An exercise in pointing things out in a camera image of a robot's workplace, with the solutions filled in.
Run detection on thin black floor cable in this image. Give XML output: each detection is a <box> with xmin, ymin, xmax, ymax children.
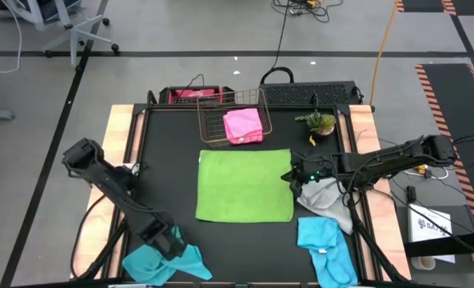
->
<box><xmin>271</xmin><ymin>0</ymin><xmax>292</xmax><ymax>71</ymax></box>

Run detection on white floor cable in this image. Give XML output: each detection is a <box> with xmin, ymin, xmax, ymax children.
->
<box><xmin>0</xmin><ymin>0</ymin><xmax>23</xmax><ymax>74</ymax></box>

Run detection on green microfiber towel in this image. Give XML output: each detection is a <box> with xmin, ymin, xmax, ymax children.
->
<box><xmin>195</xmin><ymin>148</ymin><xmax>295</xmax><ymax>224</ymax></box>

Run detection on wooden table side board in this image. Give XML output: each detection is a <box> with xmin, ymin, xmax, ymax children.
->
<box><xmin>70</xmin><ymin>104</ymin><xmax>146</xmax><ymax>280</ymax></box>
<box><xmin>338</xmin><ymin>104</ymin><xmax>412</xmax><ymax>282</ymax></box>

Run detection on hazard-striped black floor mat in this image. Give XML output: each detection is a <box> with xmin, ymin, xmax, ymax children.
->
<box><xmin>415</xmin><ymin>62</ymin><xmax>474</xmax><ymax>233</ymax></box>
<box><xmin>395</xmin><ymin>0</ymin><xmax>474</xmax><ymax>17</ymax></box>

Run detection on red and black toolbox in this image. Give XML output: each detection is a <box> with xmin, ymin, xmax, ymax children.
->
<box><xmin>158</xmin><ymin>86</ymin><xmax>236</xmax><ymax>106</ymax></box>

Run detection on white office chair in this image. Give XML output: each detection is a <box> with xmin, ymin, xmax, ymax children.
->
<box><xmin>0</xmin><ymin>0</ymin><xmax>121</xmax><ymax>68</ymax></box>

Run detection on thick black cable bundle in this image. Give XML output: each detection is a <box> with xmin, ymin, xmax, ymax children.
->
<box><xmin>70</xmin><ymin>191</ymin><xmax>136</xmax><ymax>281</ymax></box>
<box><xmin>346</xmin><ymin>191</ymin><xmax>400</xmax><ymax>283</ymax></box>

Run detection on white cable coil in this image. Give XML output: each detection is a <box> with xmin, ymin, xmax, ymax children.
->
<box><xmin>404</xmin><ymin>163</ymin><xmax>450</xmax><ymax>180</ymax></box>

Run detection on potted succulent plant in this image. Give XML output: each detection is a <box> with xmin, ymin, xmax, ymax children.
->
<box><xmin>294</xmin><ymin>110</ymin><xmax>337</xmax><ymax>137</ymax></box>

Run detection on grey microfiber towel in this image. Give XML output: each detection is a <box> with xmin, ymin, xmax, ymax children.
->
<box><xmin>296</xmin><ymin>177</ymin><xmax>354</xmax><ymax>236</ymax></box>

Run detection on black table frame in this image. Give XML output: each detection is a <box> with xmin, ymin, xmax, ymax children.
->
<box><xmin>108</xmin><ymin>102</ymin><xmax>376</xmax><ymax>288</ymax></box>

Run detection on tangled black cables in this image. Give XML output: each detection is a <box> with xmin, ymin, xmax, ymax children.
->
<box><xmin>272</xmin><ymin>0</ymin><xmax>345</xmax><ymax>24</ymax></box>

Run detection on black perforated computer case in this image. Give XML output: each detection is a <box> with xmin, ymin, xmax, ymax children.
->
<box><xmin>258</xmin><ymin>66</ymin><xmax>364</xmax><ymax>106</ymax></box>

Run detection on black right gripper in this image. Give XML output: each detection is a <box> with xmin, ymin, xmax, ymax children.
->
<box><xmin>280</xmin><ymin>158</ymin><xmax>337</xmax><ymax>198</ymax></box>

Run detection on white box on floor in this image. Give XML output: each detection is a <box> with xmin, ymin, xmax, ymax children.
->
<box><xmin>407</xmin><ymin>202</ymin><xmax>456</xmax><ymax>264</ymax></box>

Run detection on blue microfiber towel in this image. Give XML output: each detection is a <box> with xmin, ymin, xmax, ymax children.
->
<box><xmin>297</xmin><ymin>216</ymin><xmax>359</xmax><ymax>288</ymax></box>
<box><xmin>121</xmin><ymin>226</ymin><xmax>213</xmax><ymax>287</ymax></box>

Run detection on yellow cable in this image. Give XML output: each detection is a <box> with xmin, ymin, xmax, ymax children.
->
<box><xmin>369</xmin><ymin>0</ymin><xmax>400</xmax><ymax>107</ymax></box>

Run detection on copper wire basket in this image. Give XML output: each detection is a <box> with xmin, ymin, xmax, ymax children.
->
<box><xmin>197</xmin><ymin>88</ymin><xmax>273</xmax><ymax>148</ymax></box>

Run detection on pink microfiber towel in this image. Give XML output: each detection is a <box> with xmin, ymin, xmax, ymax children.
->
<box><xmin>222</xmin><ymin>107</ymin><xmax>265</xmax><ymax>145</ymax></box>

